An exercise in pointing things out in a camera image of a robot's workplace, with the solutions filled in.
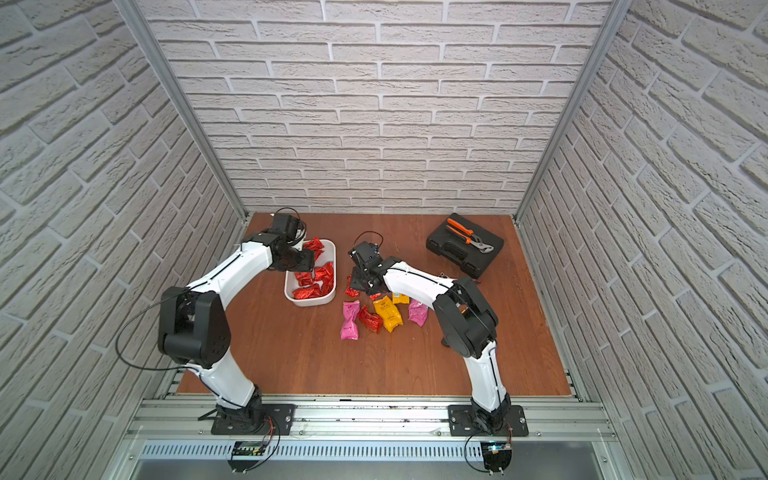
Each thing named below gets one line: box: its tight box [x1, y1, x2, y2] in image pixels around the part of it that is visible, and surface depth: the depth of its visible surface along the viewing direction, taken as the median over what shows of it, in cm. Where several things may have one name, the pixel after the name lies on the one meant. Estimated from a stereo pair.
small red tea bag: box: [358, 305, 383, 334], surface depth 89 cm
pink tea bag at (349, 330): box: [340, 300, 360, 340], surface depth 87 cm
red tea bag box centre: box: [312, 261, 334, 286], surface depth 100 cm
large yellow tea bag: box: [392, 292, 410, 304], surface depth 94 cm
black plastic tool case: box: [426, 213, 505, 279], surface depth 106 cm
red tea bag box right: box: [294, 272, 313, 287], surface depth 99 cm
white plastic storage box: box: [284, 238, 337, 307], surface depth 99 cm
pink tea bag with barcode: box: [408, 298, 429, 327], surface depth 91 cm
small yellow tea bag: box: [373, 296, 404, 333], surface depth 91 cm
